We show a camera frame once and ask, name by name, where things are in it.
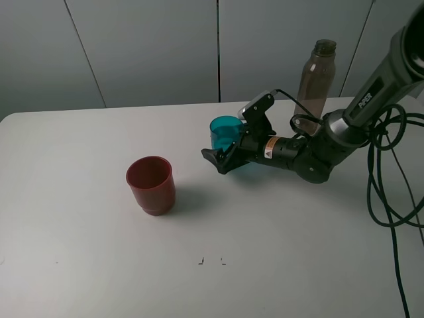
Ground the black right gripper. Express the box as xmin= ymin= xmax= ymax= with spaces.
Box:
xmin=201 ymin=115 xmax=277 ymax=174

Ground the teal translucent plastic cup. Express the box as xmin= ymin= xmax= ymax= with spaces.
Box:
xmin=209 ymin=115 xmax=266 ymax=176

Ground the grey translucent water bottle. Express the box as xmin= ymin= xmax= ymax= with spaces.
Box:
xmin=297 ymin=39 xmax=337 ymax=118

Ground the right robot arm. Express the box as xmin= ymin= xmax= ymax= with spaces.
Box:
xmin=201 ymin=6 xmax=423 ymax=184

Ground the red plastic cup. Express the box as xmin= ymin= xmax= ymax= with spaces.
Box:
xmin=126 ymin=156 xmax=176 ymax=216

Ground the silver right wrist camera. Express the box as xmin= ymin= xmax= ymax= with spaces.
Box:
xmin=237 ymin=91 xmax=275 ymax=122

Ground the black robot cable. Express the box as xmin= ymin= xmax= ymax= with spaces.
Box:
xmin=274 ymin=88 xmax=424 ymax=318

